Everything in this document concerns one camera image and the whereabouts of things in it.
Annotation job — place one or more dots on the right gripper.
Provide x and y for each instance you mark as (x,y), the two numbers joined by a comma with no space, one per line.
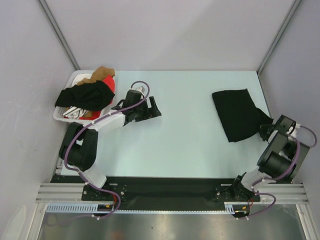
(262,128)

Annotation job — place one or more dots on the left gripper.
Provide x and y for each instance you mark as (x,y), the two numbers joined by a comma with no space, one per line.
(150,113)

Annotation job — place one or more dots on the black tank top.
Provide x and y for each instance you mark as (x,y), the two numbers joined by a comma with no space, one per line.
(238,114)

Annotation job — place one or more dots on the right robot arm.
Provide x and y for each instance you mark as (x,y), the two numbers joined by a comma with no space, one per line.
(280,161)

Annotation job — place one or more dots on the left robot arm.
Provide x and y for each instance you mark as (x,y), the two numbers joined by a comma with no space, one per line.
(80,143)

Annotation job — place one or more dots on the red garment in basket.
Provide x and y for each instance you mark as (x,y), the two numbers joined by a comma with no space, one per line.
(110,82)

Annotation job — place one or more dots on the brown garment in basket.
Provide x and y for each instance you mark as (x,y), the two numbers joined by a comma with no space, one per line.
(98,75)

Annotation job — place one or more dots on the striped black white garment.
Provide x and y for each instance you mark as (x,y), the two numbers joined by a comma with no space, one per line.
(74,112)

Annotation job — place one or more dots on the white garment in basket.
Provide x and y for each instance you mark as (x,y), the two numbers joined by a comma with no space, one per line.
(80,77)

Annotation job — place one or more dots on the white laundry basket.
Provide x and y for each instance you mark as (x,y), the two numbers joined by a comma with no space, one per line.
(58,112)

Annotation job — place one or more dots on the aluminium extrusion rail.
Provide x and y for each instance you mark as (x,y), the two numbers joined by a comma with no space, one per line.
(79,192)

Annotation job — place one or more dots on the slotted cable duct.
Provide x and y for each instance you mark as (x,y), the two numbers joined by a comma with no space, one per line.
(100,208)

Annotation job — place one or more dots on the right aluminium frame post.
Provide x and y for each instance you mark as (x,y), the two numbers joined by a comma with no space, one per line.
(279,34)

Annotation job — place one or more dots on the aluminium frame post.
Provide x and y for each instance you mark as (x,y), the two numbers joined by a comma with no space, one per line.
(279,34)
(44,6)

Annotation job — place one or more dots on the left aluminium frame post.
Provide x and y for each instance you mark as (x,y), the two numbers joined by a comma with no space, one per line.
(44,6)

